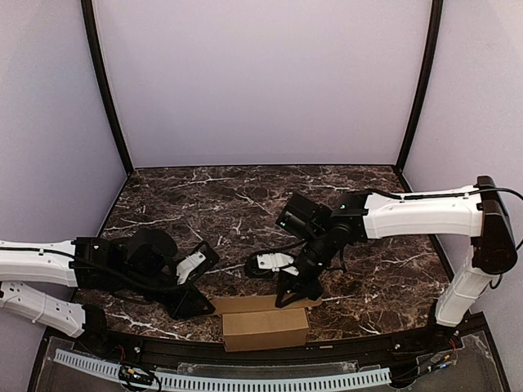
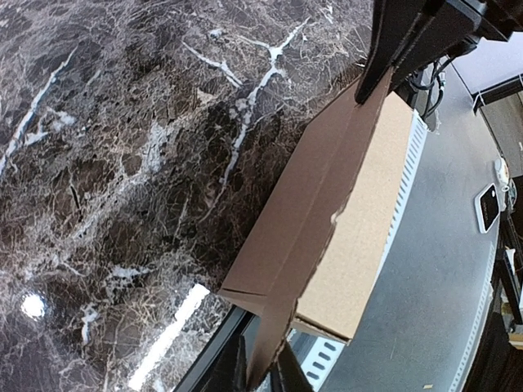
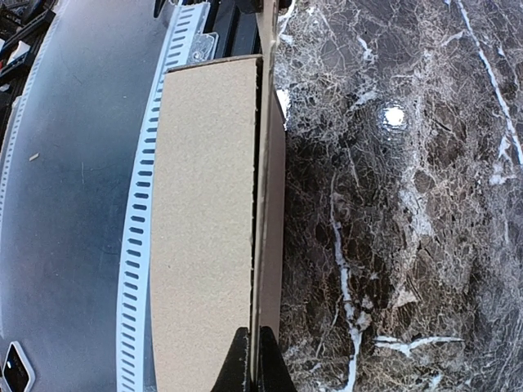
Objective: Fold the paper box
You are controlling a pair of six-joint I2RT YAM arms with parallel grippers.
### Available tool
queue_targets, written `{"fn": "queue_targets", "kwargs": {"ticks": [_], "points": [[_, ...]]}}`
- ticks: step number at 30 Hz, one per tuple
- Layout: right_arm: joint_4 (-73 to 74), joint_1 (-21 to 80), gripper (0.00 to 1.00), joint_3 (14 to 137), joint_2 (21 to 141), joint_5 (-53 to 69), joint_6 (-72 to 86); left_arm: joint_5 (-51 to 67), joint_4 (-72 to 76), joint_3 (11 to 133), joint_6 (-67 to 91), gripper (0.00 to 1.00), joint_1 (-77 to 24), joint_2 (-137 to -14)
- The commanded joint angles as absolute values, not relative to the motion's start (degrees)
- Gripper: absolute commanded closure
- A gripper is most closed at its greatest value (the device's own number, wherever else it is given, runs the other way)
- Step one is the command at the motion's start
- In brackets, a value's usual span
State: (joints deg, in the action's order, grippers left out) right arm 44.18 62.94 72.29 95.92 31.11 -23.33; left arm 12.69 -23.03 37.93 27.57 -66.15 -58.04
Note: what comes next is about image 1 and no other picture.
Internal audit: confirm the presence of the small green circuit board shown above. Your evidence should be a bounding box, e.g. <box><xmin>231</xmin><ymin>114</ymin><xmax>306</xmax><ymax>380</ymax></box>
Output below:
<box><xmin>118</xmin><ymin>365</ymin><xmax>154</xmax><ymax>385</ymax></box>

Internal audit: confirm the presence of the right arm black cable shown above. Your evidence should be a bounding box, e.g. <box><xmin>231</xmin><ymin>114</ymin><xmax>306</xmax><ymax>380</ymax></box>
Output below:
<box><xmin>367</xmin><ymin>185</ymin><xmax>523</xmax><ymax>250</ymax></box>

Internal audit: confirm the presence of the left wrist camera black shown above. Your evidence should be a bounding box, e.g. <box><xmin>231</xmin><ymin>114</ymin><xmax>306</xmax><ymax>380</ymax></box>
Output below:
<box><xmin>175</xmin><ymin>241</ymin><xmax>220</xmax><ymax>286</ymax></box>

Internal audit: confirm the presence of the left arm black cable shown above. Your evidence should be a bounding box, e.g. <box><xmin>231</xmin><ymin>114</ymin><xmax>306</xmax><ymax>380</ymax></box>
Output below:
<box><xmin>71</xmin><ymin>244</ymin><xmax>193</xmax><ymax>293</ymax></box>

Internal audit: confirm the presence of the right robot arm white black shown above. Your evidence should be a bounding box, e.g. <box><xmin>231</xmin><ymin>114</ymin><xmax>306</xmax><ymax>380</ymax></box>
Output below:
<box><xmin>276</xmin><ymin>176</ymin><xmax>518</xmax><ymax>327</ymax></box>

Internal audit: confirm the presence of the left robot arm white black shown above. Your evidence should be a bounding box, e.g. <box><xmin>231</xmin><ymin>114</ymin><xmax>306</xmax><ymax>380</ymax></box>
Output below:
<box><xmin>1</xmin><ymin>229</ymin><xmax>219</xmax><ymax>338</ymax></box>

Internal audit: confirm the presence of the black frame post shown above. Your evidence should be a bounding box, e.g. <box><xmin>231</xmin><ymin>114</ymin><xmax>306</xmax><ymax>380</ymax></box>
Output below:
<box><xmin>396</xmin><ymin>0</ymin><xmax>444</xmax><ymax>172</ymax></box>
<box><xmin>80</xmin><ymin>0</ymin><xmax>134</xmax><ymax>176</ymax></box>

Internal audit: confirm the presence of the white slotted cable duct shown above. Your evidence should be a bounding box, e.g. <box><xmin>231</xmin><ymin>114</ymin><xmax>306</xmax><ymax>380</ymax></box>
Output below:
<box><xmin>53</xmin><ymin>349</ymin><xmax>391</xmax><ymax>391</ymax></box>

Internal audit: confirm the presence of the left black frame post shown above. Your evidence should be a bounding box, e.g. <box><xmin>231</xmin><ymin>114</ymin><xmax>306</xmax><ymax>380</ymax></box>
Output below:
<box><xmin>80</xmin><ymin>0</ymin><xmax>134</xmax><ymax>176</ymax></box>

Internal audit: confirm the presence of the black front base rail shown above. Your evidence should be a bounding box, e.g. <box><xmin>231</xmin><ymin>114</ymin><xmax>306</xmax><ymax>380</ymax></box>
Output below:
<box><xmin>75</xmin><ymin>328</ymin><xmax>463</xmax><ymax>368</ymax></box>

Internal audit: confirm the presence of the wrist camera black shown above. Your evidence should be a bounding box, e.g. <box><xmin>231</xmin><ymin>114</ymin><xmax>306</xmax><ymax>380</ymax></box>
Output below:
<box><xmin>244</xmin><ymin>252</ymin><xmax>298</xmax><ymax>278</ymax></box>
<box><xmin>175</xmin><ymin>241</ymin><xmax>220</xmax><ymax>286</ymax></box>

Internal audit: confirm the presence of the right black frame post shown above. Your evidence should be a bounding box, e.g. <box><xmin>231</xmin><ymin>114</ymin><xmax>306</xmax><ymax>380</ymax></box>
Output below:
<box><xmin>396</xmin><ymin>0</ymin><xmax>444</xmax><ymax>172</ymax></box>

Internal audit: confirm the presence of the brown cardboard box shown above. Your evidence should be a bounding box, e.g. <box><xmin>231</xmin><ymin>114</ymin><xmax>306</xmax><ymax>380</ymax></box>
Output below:
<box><xmin>212</xmin><ymin>295</ymin><xmax>322</xmax><ymax>352</ymax></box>

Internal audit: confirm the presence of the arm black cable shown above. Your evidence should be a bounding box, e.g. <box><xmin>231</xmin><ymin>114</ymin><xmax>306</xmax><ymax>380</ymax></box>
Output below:
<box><xmin>71</xmin><ymin>244</ymin><xmax>193</xmax><ymax>293</ymax></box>
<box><xmin>367</xmin><ymin>185</ymin><xmax>523</xmax><ymax>250</ymax></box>

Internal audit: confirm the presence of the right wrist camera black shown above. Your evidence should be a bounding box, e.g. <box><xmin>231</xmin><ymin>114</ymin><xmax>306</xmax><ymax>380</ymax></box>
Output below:
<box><xmin>244</xmin><ymin>252</ymin><xmax>298</xmax><ymax>278</ymax></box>

